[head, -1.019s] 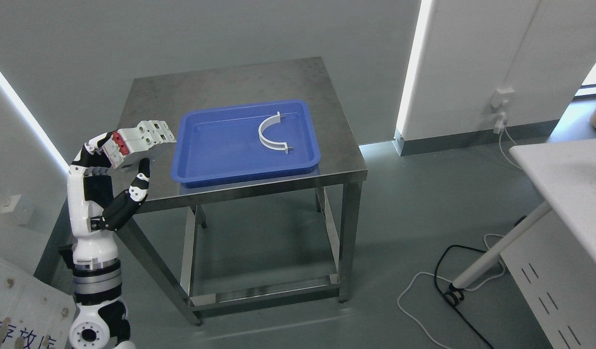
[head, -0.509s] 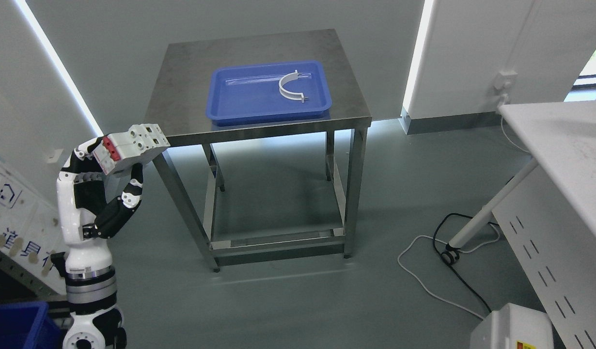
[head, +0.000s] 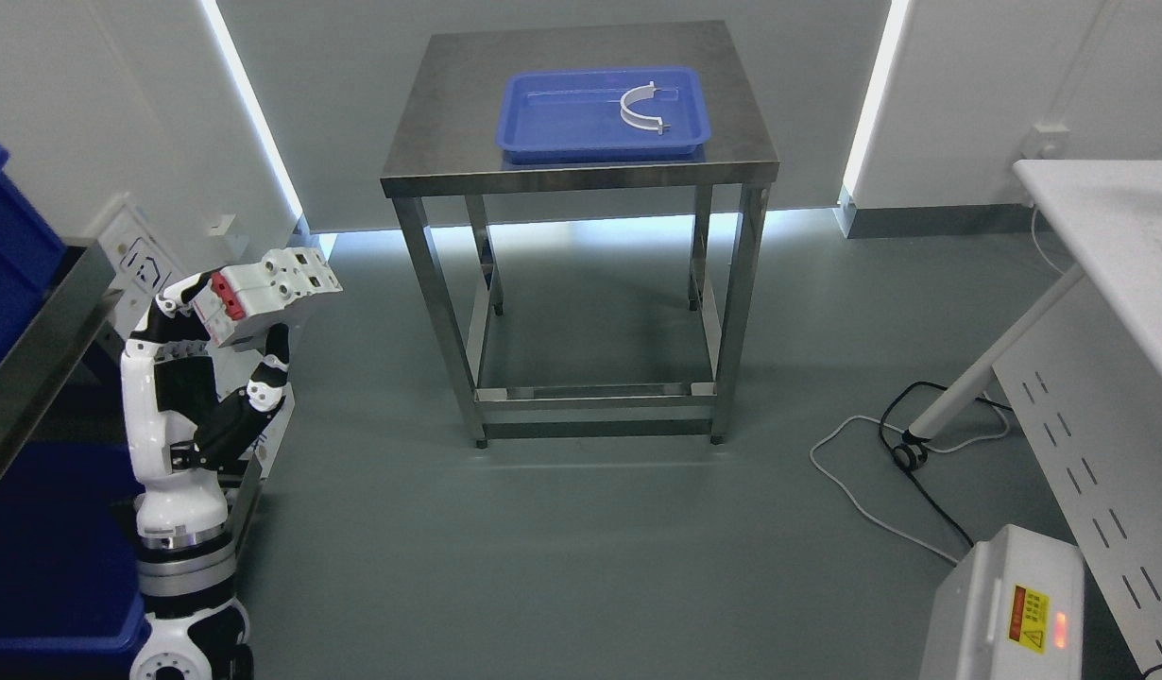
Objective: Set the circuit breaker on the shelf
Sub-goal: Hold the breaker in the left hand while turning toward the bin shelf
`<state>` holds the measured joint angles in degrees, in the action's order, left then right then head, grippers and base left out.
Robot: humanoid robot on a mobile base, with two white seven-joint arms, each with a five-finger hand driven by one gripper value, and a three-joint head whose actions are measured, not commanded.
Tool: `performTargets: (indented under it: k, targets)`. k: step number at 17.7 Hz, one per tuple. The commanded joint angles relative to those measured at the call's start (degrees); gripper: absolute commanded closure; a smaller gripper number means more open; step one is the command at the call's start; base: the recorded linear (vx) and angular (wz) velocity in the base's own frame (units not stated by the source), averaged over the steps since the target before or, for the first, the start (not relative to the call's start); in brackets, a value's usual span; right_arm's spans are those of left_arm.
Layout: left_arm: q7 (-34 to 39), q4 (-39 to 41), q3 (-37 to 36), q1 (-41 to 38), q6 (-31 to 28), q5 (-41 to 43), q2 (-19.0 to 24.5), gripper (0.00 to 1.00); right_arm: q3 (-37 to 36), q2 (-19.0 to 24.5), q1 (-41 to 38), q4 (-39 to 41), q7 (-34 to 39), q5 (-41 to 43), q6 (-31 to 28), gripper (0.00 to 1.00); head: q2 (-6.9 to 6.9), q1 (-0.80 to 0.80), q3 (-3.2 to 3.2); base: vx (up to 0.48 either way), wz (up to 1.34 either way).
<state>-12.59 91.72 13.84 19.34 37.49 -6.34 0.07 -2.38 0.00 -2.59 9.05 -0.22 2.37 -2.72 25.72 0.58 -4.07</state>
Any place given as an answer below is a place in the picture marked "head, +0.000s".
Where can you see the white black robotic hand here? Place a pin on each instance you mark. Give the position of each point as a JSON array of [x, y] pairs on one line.
[[181, 430]]

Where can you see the grey red circuit breaker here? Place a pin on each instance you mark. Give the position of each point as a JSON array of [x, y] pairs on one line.
[[240, 303]]

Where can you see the stainless steel shelf rack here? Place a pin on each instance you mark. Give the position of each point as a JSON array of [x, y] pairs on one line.
[[62, 331]]

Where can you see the blue bin lower left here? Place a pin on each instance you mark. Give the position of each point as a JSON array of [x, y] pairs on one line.
[[70, 606]]

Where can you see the blue bin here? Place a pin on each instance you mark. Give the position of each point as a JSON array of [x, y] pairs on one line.
[[30, 255], [70, 606]]

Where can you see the blue bin far left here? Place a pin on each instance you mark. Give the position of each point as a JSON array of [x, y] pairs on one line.
[[30, 255]]

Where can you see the stainless steel table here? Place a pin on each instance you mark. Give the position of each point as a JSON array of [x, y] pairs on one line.
[[582, 293]]

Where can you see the blue plastic tray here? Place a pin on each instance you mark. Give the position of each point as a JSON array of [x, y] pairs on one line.
[[631, 113]]

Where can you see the white equipment box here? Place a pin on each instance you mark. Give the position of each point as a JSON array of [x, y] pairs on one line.
[[1012, 609]]

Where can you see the white desk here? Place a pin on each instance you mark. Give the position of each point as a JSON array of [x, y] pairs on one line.
[[1083, 371]]

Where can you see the white wall socket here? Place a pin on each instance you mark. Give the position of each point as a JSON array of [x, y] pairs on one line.
[[1045, 141]]

